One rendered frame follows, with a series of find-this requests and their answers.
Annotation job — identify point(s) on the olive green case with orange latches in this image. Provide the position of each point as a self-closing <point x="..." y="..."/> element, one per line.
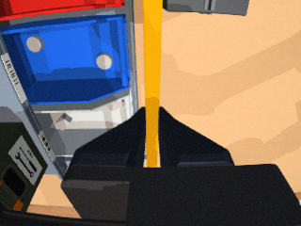
<point x="21" y="166"/>

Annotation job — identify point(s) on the yellow bar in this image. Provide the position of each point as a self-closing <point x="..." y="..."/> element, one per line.
<point x="152" y="28"/>

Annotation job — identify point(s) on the blue open bin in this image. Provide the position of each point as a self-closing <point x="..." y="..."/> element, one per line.
<point x="65" y="70"/>

